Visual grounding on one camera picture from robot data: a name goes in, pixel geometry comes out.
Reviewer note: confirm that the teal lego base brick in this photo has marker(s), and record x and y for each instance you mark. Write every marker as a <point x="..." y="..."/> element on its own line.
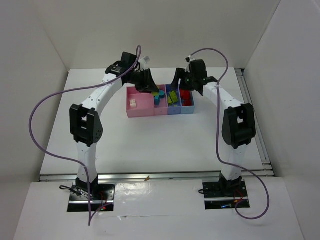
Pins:
<point x="157" y="100"/>

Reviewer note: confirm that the beige lego brick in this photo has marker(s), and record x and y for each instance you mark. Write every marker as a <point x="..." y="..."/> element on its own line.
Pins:
<point x="132" y="103"/>

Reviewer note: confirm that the red curved lego top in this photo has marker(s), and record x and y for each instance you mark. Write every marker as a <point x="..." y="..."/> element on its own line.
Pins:
<point x="188" y="103"/>

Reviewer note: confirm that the periwinkle blue bin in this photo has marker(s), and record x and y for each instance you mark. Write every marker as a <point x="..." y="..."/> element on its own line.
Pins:
<point x="175" y="108"/>

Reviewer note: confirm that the small pink bin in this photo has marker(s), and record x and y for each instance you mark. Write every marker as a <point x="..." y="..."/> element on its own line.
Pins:
<point x="162" y="109"/>

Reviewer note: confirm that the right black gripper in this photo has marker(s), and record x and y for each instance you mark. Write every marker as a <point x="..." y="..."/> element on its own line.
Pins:
<point x="185" y="79"/>

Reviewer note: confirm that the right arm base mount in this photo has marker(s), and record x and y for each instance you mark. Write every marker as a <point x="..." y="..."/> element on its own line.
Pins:
<point x="216" y="199"/>

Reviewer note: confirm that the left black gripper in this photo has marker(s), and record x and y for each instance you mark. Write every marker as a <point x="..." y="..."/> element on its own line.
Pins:
<point x="141" y="78"/>

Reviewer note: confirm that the large pink bin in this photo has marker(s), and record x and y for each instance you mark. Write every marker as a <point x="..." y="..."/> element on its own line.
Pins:
<point x="145" y="106"/>

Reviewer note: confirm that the light blue bin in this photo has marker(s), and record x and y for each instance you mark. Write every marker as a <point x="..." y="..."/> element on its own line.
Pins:
<point x="186" y="110"/>

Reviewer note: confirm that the red curved lego brick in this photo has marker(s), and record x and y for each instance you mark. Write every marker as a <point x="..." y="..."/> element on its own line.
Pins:
<point x="185" y="95"/>

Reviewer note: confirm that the aluminium rail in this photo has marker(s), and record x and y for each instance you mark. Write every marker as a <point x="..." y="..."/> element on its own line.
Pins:
<point x="260" y="143"/>
<point x="136" y="177"/>

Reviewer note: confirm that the aluminium rail front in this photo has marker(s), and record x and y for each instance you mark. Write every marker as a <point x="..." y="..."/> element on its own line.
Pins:
<point x="136" y="177"/>

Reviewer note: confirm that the aluminium rail right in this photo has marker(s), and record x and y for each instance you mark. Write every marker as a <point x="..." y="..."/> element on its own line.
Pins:
<point x="260" y="143"/>

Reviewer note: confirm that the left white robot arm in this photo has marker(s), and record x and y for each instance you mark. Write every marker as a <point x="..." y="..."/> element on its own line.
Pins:
<point x="85" y="123"/>

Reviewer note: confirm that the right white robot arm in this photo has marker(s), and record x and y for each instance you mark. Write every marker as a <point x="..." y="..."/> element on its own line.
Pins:
<point x="235" y="119"/>

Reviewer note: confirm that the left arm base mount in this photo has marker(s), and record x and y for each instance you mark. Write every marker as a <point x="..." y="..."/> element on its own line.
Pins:
<point x="78" y="198"/>

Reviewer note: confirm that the green lego with stud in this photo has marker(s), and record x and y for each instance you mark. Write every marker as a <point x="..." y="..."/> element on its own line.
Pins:
<point x="173" y="93"/>

